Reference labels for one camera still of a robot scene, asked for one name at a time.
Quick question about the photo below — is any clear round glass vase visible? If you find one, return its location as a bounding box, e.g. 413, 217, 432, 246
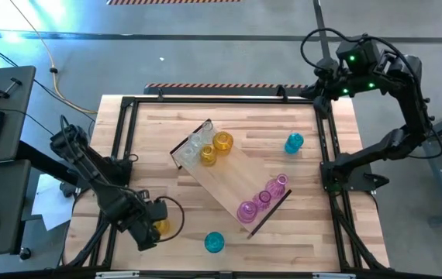
200, 120, 215, 143
188, 133, 205, 150

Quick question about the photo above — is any black desk support beam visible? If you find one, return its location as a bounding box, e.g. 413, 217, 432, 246
15, 141, 81, 185

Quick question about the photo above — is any black metal table frame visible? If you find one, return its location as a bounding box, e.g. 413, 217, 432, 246
60, 95, 391, 272

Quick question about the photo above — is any yellow dimpled glass vase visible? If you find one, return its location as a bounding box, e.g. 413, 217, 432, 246
212, 131, 234, 153

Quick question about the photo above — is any yellow squat glass vase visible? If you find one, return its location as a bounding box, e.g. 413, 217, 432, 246
154, 219, 171, 236

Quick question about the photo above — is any dark grey desk top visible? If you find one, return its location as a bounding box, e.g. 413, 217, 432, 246
0, 159, 32, 257

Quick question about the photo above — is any pink squat glass vase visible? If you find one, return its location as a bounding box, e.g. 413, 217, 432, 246
237, 200, 259, 224

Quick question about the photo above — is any black hazard-striped floor mat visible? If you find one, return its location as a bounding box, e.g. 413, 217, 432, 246
143, 82, 312, 98

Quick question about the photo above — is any pink slender glass vase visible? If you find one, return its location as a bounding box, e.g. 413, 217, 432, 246
252, 190, 273, 212

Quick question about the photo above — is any yellow ribbed glass vase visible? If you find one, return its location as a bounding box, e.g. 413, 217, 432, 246
199, 144, 219, 167

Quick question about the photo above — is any wooden shelf with black legs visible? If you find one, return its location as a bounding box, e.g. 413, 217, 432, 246
169, 119, 292, 239

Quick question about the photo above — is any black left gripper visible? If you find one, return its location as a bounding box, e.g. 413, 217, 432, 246
126, 189, 170, 252

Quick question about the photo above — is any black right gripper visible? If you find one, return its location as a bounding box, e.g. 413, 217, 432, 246
299, 57, 342, 119

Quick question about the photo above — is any pink ribbed teardrop vase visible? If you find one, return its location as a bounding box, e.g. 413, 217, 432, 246
264, 173, 289, 199

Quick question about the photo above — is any black floor cable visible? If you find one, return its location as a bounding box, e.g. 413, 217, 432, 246
0, 49, 97, 125

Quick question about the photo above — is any blue diamond-pattern glass vase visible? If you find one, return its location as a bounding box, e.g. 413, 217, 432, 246
284, 132, 305, 155

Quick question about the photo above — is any teal embossed round vase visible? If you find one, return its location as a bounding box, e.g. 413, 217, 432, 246
204, 231, 226, 254

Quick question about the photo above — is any clear square glass vase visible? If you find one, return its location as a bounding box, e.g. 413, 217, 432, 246
178, 146, 198, 168

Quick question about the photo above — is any silver metal bracket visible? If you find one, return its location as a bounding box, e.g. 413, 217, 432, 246
95, 271, 140, 279
313, 273, 356, 279

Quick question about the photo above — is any yellow cable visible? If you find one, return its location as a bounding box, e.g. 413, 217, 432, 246
9, 0, 98, 115

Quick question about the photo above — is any grey caster wheel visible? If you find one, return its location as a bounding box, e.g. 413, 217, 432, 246
60, 181, 78, 198

